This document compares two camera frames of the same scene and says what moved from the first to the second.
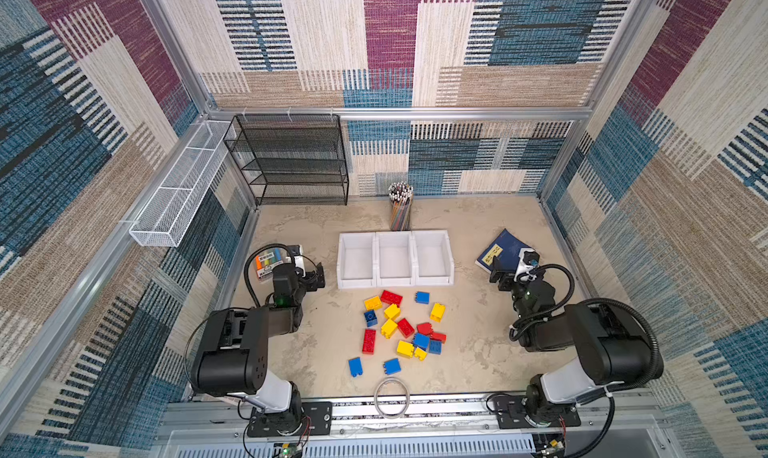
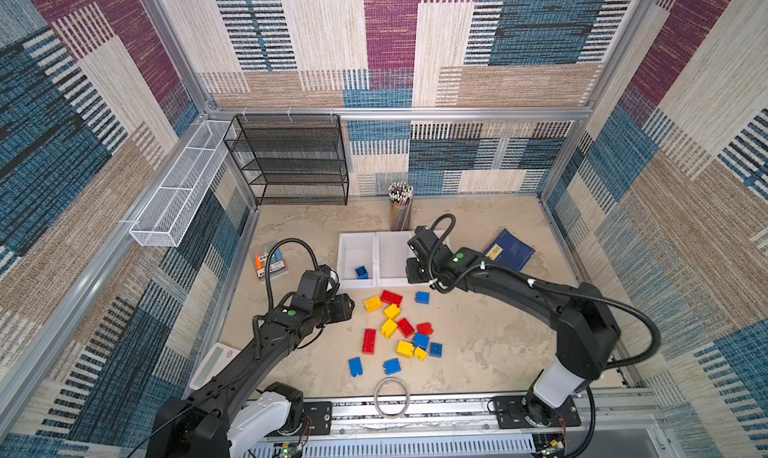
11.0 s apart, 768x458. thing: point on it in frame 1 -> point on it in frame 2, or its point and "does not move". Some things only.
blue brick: [355, 366] does not move
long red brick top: [391, 298] does not move
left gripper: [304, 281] -> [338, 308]
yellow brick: [373, 304] does not move
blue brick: [421, 340] does not move
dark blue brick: [371, 318] -> [362, 273]
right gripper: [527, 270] -> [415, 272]
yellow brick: [389, 328] does not move
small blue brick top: [422, 297] does not move
